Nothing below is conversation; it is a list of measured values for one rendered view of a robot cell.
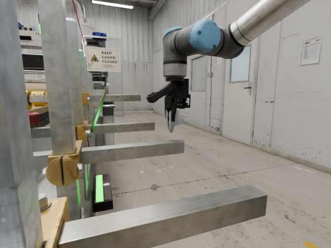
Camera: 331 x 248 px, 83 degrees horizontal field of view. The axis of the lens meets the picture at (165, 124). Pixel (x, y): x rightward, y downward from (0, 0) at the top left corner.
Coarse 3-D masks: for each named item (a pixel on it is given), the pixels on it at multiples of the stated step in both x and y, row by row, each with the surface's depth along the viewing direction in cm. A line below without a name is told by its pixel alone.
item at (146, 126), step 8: (32, 128) 58; (40, 128) 58; (48, 128) 59; (88, 128) 63; (96, 128) 64; (104, 128) 64; (112, 128) 65; (120, 128) 66; (128, 128) 67; (136, 128) 68; (144, 128) 69; (152, 128) 70; (32, 136) 57; (40, 136) 58; (48, 136) 59
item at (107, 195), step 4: (104, 176) 61; (108, 176) 61; (104, 180) 58; (108, 180) 58; (104, 184) 56; (108, 184) 56; (104, 188) 53; (108, 188) 53; (104, 192) 51; (108, 192) 51; (104, 196) 49; (108, 196) 49; (104, 200) 47
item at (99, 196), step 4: (100, 176) 61; (96, 180) 58; (100, 180) 58; (96, 184) 56; (100, 184) 56; (96, 188) 53; (100, 188) 53; (96, 192) 51; (100, 192) 51; (96, 196) 49; (100, 196) 49; (100, 200) 47
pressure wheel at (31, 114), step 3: (30, 114) 55; (33, 114) 56; (36, 114) 57; (30, 117) 55; (33, 117) 56; (36, 117) 57; (39, 117) 59; (30, 120) 55; (33, 120) 56; (36, 120) 57; (39, 120) 59; (30, 123) 55; (33, 123) 56; (36, 123) 57; (39, 123) 59; (30, 126) 58
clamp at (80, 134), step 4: (84, 124) 59; (76, 128) 57; (80, 128) 55; (84, 128) 58; (76, 132) 56; (80, 132) 56; (84, 132) 56; (76, 136) 56; (80, 136) 56; (84, 136) 56; (84, 140) 58
